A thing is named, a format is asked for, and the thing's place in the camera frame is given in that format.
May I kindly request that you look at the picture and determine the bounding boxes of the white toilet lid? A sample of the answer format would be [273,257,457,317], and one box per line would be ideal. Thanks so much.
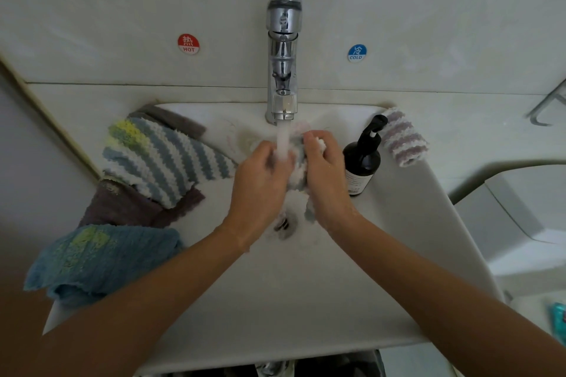
[517,293,566,365]

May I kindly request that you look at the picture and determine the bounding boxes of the teal tube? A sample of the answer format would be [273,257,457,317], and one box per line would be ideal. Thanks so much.
[548,302,566,342]

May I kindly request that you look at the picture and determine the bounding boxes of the white toilet tank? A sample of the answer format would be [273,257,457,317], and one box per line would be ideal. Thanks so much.
[455,164,566,298]

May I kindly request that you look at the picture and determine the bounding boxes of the person's right forearm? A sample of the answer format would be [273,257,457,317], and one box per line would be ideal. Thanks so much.
[334,213,566,377]

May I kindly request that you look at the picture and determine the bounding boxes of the chrome faucet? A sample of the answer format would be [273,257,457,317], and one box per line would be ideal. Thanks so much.
[265,0,304,125]

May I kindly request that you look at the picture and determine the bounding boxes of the white ceramic sink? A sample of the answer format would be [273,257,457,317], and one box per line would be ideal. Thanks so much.
[42,102,504,375]

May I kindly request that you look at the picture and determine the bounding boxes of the black pump soap bottle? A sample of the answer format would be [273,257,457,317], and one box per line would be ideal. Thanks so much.
[343,113,389,199]

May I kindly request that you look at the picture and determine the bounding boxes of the brown cloth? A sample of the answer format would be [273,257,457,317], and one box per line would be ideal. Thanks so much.
[78,104,208,230]

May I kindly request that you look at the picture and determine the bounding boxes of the person's right hand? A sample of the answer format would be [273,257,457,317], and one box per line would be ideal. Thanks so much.
[302,130,364,234]

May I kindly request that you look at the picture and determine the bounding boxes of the metal wall shelf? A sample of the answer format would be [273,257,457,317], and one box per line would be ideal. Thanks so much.
[529,79,566,127]

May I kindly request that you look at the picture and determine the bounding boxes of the person's left hand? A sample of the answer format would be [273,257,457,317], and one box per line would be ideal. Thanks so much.
[221,140,297,252]

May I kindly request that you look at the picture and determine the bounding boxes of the person's left forearm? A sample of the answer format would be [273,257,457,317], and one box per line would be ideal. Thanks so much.
[0,226,253,377]

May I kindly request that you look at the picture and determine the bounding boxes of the metal sink drain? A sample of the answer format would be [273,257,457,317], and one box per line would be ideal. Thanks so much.
[272,211,295,236]

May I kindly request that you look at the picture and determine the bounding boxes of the pink white striped cloth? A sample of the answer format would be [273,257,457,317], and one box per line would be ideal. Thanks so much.
[379,106,430,168]

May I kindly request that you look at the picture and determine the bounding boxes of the red round sticker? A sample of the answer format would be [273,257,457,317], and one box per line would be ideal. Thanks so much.
[176,33,201,56]

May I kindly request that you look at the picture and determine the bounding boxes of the blue stained cloth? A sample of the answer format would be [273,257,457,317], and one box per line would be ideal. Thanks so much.
[23,224,187,307]

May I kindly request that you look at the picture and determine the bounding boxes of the gray patterned trousers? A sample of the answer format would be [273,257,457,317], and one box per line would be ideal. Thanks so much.
[163,350,387,377]

